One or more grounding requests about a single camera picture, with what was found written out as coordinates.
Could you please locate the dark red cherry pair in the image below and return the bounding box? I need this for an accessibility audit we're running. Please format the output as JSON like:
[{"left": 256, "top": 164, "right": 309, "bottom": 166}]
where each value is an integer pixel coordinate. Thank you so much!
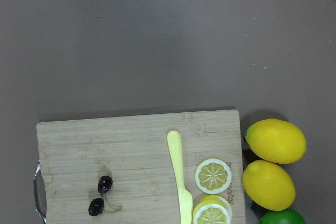
[{"left": 88, "top": 175, "right": 122, "bottom": 217}]

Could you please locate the yellow plastic knife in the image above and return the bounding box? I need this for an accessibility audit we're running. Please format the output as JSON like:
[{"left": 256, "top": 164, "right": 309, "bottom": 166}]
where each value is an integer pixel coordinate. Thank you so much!
[{"left": 167, "top": 130, "right": 193, "bottom": 224}]

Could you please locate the lemon slice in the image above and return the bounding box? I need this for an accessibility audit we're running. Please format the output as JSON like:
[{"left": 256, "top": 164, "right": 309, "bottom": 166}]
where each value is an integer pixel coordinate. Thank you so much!
[{"left": 195, "top": 158, "right": 233, "bottom": 195}]

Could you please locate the bamboo cutting board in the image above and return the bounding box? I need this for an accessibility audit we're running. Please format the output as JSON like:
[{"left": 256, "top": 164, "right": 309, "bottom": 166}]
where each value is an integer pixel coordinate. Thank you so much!
[{"left": 36, "top": 110, "right": 246, "bottom": 223}]

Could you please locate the yellow lemon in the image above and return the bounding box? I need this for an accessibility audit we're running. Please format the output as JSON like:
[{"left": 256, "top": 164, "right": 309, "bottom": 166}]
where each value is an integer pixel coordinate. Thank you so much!
[
  {"left": 242, "top": 160, "right": 296, "bottom": 211},
  {"left": 244, "top": 119, "right": 307, "bottom": 164}
]

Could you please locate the lemon half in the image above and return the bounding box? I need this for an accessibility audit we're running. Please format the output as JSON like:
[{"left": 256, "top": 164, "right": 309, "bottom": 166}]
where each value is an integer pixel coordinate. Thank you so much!
[{"left": 192, "top": 195, "right": 233, "bottom": 224}]

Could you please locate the green lime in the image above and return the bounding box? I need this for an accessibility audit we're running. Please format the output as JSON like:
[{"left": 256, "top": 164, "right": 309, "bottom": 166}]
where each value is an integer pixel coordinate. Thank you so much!
[{"left": 259, "top": 208, "right": 306, "bottom": 224}]

